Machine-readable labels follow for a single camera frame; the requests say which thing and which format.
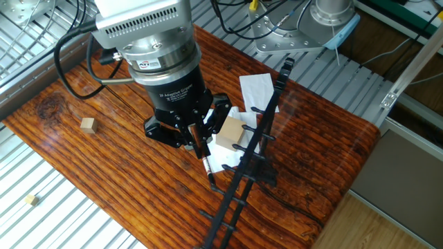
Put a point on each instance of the aluminium frame rail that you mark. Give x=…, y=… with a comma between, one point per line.
x=415, y=140

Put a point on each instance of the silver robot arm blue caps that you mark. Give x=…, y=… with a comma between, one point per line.
x=342, y=32

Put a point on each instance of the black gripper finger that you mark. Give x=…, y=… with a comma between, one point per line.
x=221, y=109
x=162, y=133

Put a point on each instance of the black pen rack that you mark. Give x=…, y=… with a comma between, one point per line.
x=249, y=155

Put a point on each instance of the flat white paper sheet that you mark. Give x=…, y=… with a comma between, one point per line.
x=257, y=91

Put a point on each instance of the spare silver mounting plate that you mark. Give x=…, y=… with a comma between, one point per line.
x=20, y=10

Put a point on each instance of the small wooden cube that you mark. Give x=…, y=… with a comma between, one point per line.
x=89, y=125

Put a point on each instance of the green topped white desk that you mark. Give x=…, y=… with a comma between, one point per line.
x=391, y=3

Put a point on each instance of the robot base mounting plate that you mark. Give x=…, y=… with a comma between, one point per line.
x=277, y=38

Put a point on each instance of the tiny wooden cube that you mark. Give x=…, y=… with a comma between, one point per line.
x=31, y=200

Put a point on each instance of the yellow connector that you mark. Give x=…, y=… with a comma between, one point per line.
x=254, y=5

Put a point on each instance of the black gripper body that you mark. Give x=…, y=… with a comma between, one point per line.
x=176, y=93

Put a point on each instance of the silver force sensor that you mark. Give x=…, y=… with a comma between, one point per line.
x=162, y=55

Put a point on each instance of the crumpled white tissue pile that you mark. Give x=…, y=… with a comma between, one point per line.
x=225, y=157

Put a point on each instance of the aluminium frame post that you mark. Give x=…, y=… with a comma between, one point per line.
x=415, y=63

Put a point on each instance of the black pen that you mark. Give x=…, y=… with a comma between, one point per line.
x=207, y=169

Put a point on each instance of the large wooden cube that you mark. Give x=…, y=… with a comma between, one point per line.
x=232, y=133

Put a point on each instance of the grey metal table rail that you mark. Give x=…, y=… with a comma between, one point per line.
x=20, y=90

